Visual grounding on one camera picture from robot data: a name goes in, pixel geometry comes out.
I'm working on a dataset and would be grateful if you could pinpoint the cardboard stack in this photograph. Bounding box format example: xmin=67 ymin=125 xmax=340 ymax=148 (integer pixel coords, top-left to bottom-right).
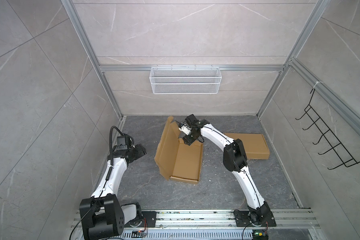
xmin=155 ymin=116 xmax=203 ymax=185

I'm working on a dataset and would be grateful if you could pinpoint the brown cardboard box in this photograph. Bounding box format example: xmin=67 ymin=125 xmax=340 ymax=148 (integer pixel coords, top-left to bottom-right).
xmin=225 ymin=133 xmax=270 ymax=160

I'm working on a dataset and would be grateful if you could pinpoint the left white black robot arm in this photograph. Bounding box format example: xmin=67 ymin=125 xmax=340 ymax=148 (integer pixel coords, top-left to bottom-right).
xmin=79 ymin=134 xmax=146 ymax=240

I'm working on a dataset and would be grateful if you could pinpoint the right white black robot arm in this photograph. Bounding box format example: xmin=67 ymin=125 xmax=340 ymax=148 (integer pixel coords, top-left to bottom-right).
xmin=178 ymin=115 xmax=276 ymax=227

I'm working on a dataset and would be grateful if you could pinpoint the left small circuit board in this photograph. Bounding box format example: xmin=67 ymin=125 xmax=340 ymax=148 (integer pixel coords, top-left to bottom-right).
xmin=131 ymin=230 xmax=148 ymax=238

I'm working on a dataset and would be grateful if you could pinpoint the small circuit board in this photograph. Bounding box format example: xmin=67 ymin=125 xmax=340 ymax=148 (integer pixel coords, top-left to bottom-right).
xmin=253 ymin=230 xmax=269 ymax=240
xmin=131 ymin=230 xmax=148 ymax=238

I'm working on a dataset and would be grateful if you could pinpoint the right small circuit board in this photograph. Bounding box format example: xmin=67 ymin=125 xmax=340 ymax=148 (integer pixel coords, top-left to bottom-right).
xmin=253 ymin=230 xmax=269 ymax=240

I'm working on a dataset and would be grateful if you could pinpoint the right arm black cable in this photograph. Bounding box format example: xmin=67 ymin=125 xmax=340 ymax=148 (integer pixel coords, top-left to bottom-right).
xmin=173 ymin=119 xmax=266 ymax=240

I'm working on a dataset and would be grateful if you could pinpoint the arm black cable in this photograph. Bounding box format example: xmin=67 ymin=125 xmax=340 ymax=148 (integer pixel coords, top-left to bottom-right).
xmin=173 ymin=119 xmax=266 ymax=240
xmin=68 ymin=125 xmax=136 ymax=240

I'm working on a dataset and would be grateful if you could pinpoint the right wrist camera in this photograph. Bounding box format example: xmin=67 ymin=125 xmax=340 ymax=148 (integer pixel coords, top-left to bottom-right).
xmin=178 ymin=123 xmax=192 ymax=135

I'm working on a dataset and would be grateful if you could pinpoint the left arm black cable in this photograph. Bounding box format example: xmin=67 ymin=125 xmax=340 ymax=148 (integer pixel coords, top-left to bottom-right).
xmin=68 ymin=125 xmax=136 ymax=240

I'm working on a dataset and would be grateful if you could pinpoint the white wire mesh basket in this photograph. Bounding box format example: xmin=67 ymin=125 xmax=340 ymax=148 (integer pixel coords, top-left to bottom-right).
xmin=150 ymin=67 xmax=222 ymax=95

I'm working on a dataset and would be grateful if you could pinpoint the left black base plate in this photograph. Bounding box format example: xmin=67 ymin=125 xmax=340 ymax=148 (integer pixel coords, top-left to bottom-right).
xmin=125 ymin=211 xmax=157 ymax=228

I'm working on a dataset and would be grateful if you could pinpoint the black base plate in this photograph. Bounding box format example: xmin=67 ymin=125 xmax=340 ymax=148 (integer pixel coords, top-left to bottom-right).
xmin=125 ymin=211 xmax=157 ymax=228
xmin=233 ymin=210 xmax=277 ymax=227

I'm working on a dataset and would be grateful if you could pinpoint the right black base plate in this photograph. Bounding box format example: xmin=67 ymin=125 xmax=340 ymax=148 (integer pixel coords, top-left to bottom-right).
xmin=233 ymin=210 xmax=277 ymax=227

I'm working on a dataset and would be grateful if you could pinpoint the slotted grey cable duct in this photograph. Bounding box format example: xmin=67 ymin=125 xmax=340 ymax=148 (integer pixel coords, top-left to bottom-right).
xmin=105 ymin=229 xmax=254 ymax=240

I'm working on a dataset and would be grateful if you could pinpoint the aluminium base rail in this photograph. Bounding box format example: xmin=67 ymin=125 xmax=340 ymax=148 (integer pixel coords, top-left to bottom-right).
xmin=70 ymin=209 xmax=320 ymax=231

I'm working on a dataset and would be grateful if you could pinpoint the black wire hook rack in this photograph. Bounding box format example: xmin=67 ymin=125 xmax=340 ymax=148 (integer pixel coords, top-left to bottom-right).
xmin=295 ymin=89 xmax=360 ymax=170

